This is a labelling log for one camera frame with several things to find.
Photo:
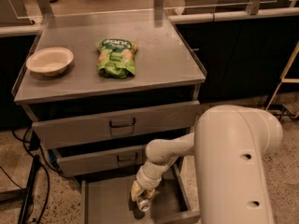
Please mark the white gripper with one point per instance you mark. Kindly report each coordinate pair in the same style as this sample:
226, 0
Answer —
145, 181

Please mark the silver redbull can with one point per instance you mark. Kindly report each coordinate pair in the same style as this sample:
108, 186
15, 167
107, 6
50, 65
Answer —
143, 202

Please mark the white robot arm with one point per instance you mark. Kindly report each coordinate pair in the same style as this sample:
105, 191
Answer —
227, 143

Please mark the middle metal drawer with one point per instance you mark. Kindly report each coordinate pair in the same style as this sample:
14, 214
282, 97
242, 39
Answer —
103, 156

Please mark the metal drawer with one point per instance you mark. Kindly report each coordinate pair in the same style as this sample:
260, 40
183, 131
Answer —
103, 156
106, 199
118, 124

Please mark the bottom metal drawer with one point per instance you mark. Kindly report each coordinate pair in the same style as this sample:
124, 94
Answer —
106, 199

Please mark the top metal drawer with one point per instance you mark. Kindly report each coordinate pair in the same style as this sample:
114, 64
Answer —
118, 124

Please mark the metal drawer cabinet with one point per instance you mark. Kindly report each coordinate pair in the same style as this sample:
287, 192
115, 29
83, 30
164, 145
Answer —
166, 72

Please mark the black floor stand bar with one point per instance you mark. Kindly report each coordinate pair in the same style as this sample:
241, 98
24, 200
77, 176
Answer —
29, 190

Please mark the green chip bag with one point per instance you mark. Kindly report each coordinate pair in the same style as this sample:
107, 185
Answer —
116, 57

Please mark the white paper bowl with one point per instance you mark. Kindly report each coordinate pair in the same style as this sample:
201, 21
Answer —
50, 62

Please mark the yellow wheeled cart frame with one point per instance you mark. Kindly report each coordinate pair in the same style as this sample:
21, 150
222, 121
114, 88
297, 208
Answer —
283, 78

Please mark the white horizontal rail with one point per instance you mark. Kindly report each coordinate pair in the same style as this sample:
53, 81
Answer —
234, 15

